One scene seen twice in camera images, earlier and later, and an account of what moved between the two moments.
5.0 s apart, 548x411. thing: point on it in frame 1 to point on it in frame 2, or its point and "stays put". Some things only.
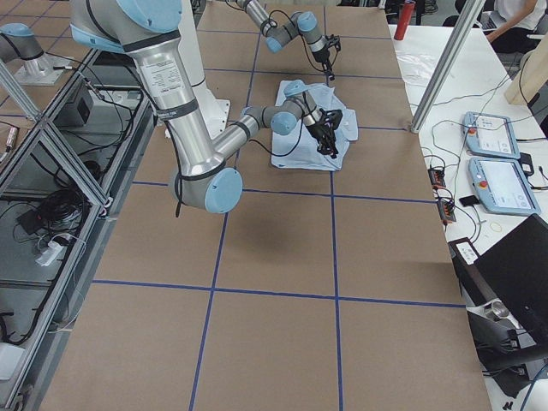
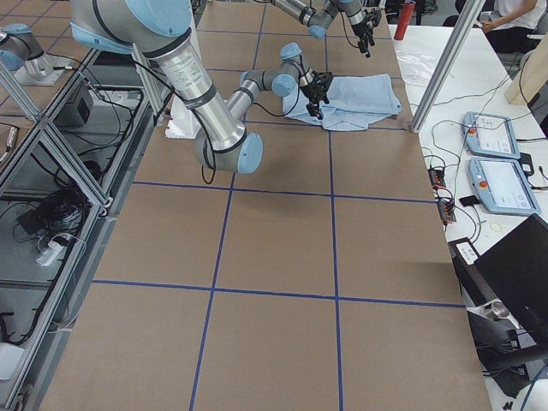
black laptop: x=513 y=271 stays put
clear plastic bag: x=415 y=68 stays put
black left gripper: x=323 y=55 to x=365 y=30
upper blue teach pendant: x=490 y=135 stays put
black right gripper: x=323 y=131 to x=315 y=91
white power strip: x=46 y=258 stays put
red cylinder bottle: x=405 y=20 stays put
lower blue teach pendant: x=502 y=187 stays put
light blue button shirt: x=299 y=149 to x=354 y=102
